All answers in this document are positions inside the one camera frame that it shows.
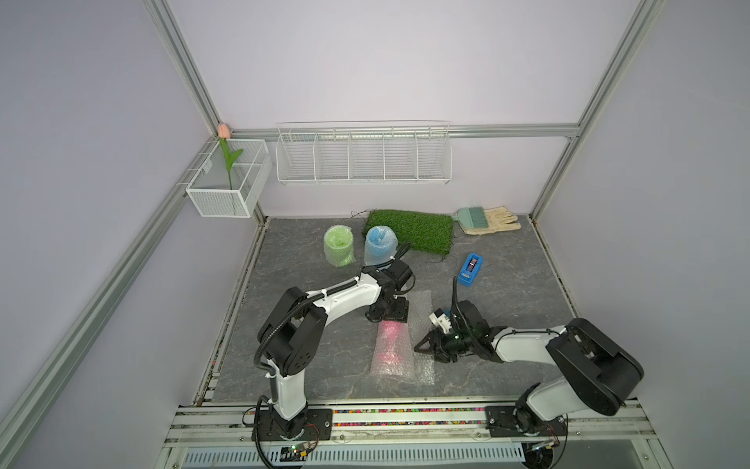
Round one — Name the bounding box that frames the pink plastic wine glass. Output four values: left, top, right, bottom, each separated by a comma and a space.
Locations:
371, 320, 409, 375

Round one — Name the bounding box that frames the bubble wrap sheet stack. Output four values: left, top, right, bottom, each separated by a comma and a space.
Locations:
370, 290, 436, 386

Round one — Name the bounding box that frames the blue tape dispenser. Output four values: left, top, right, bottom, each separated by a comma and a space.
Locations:
457, 253, 484, 287

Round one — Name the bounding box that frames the green plastic wine glass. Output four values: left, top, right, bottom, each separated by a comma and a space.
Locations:
324, 226, 355, 265

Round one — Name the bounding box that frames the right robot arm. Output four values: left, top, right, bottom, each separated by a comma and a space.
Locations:
414, 279, 645, 436

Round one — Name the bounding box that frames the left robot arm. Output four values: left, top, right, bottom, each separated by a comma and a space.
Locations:
253, 242, 416, 439

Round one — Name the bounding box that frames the green artificial grass mat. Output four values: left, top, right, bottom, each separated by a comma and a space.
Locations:
362, 209, 454, 257

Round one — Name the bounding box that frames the white vent grille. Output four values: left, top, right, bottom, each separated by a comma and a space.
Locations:
181, 442, 527, 468

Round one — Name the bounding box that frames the beige work glove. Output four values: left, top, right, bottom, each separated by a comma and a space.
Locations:
453, 206, 521, 236

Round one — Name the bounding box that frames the white mesh corner basket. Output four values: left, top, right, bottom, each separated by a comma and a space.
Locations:
186, 139, 273, 219

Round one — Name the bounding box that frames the artificial tulip flower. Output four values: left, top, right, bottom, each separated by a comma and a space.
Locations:
217, 123, 244, 190

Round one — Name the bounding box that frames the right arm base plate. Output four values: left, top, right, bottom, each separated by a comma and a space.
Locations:
484, 406, 568, 438

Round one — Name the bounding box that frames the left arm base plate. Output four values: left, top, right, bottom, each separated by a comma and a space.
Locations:
254, 408, 333, 442

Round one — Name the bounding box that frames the white wire wall basket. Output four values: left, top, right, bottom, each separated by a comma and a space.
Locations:
275, 121, 453, 185

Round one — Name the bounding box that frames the aluminium front rail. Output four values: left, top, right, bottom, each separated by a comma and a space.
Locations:
164, 398, 657, 448

